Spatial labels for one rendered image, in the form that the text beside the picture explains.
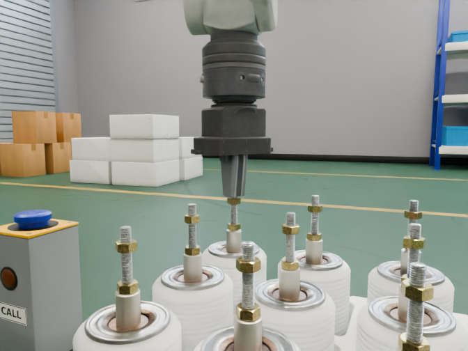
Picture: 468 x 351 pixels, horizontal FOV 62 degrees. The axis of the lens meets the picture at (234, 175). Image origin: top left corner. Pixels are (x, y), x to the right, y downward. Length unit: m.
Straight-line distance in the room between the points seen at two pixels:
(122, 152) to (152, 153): 0.26
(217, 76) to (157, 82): 5.95
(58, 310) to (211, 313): 0.18
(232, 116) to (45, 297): 0.31
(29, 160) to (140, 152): 1.32
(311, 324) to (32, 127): 3.83
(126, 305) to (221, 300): 0.12
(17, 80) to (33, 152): 2.62
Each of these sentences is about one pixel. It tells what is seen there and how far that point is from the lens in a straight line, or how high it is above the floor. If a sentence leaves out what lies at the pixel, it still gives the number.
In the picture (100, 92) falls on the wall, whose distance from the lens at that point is 7.12.
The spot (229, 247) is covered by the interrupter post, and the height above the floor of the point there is 0.26.
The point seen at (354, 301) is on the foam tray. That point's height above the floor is 0.18.
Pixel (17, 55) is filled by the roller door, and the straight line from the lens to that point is 6.57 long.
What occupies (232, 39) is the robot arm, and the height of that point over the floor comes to 0.54.
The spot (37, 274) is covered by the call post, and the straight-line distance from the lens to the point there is 0.49.
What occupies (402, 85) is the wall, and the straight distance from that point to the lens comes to 5.43.
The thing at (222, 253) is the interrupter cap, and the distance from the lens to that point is 0.56.
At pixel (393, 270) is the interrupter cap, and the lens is 0.54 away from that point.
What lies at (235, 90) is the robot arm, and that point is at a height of 0.48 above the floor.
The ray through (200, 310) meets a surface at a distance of 0.45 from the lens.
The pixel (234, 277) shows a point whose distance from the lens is 0.54.
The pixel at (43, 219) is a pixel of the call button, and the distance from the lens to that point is 0.50.
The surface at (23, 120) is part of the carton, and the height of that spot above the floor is 0.51.
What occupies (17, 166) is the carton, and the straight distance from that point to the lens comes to 4.04.
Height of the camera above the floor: 0.43
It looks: 7 degrees down
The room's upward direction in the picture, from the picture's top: straight up
